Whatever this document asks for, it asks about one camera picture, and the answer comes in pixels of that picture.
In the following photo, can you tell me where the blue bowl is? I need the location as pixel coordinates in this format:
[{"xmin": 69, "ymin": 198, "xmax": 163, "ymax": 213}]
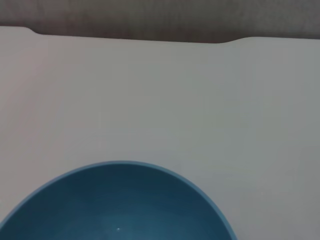
[{"xmin": 0, "ymin": 160, "xmax": 238, "ymax": 240}]

